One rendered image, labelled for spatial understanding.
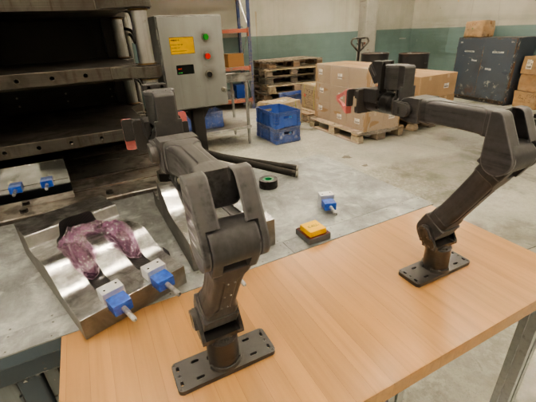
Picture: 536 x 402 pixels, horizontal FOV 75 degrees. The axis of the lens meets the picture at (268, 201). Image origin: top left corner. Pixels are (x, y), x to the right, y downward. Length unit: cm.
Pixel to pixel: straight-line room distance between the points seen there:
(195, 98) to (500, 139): 132
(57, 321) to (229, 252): 63
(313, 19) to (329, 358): 807
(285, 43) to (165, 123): 760
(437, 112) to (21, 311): 110
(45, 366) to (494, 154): 110
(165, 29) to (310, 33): 692
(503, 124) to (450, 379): 131
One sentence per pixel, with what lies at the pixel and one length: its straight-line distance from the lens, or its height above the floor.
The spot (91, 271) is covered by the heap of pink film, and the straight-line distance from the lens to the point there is 99.
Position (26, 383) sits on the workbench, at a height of 66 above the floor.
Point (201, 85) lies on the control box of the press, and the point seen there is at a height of 117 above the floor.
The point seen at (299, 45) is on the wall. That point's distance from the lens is 837.
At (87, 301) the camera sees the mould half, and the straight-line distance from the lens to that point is 92.
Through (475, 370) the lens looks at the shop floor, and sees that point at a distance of 195.
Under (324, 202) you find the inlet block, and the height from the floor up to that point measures 84.
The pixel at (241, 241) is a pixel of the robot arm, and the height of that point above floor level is 116.
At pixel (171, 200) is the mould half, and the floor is 91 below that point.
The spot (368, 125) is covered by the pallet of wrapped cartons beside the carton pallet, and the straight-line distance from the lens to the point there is 484.
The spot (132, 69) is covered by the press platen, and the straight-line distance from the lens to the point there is 157.
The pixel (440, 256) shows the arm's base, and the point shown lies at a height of 86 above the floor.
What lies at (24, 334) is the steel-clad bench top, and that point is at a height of 80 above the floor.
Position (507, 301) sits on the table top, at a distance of 102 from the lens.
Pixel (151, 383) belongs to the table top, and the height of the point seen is 80.
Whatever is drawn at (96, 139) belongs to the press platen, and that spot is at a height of 101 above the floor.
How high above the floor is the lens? 139
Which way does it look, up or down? 26 degrees down
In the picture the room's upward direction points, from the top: 3 degrees counter-clockwise
